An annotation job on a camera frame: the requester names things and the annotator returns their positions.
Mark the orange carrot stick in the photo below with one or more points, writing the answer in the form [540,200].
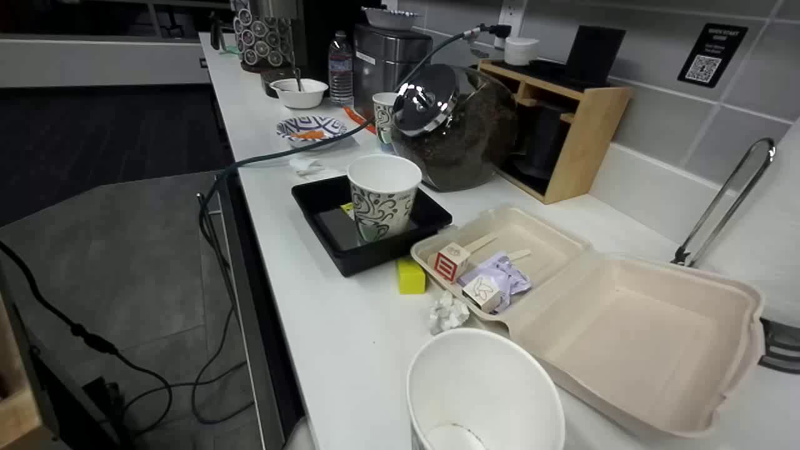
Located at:
[317,130]
[301,136]

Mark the red and white block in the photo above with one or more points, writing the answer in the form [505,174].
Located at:
[450,262]

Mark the metal spoon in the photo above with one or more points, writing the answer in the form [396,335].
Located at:
[297,79]

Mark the black plastic tray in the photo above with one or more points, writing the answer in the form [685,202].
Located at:
[327,200]

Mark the purple packet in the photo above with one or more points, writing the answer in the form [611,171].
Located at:
[510,270]

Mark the beige clamshell takeout container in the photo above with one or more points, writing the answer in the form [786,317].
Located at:
[641,340]

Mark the white wall outlet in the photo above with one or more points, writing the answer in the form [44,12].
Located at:
[510,16]

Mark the white cube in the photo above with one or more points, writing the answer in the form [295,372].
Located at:
[482,291]

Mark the wooden countertop organizer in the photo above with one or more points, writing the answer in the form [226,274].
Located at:
[594,134]

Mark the blue patterned paper bowl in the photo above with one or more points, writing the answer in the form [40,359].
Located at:
[331,126]

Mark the small patterned paper cup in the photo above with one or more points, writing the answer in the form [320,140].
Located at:
[382,112]

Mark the long orange stick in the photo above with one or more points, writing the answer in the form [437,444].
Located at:
[359,119]

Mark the chrome faucet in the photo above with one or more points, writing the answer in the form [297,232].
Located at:
[725,202]

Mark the silver metal box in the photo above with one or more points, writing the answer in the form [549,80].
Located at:
[377,66]

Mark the dark grey pad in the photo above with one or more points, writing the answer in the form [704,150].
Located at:
[339,229]

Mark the clear plastic water bottle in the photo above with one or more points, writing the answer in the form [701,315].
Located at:
[339,71]

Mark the small white cup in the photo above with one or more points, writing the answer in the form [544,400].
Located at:
[521,50]

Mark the black flat stand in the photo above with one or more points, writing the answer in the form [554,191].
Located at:
[596,52]

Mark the QR code wall sign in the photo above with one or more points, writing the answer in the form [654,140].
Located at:
[711,52]

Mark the plain white paper cup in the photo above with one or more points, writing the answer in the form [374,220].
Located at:
[490,382]

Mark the large patterned paper cup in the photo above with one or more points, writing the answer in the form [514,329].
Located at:
[382,209]

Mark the yellow block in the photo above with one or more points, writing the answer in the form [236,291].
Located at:
[410,275]

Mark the crumpled white paper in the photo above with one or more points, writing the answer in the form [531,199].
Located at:
[450,314]
[302,166]

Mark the stainless undercounter appliance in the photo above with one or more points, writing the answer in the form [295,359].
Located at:
[262,375]

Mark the white ceramic bowl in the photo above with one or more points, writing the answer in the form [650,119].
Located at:
[302,97]

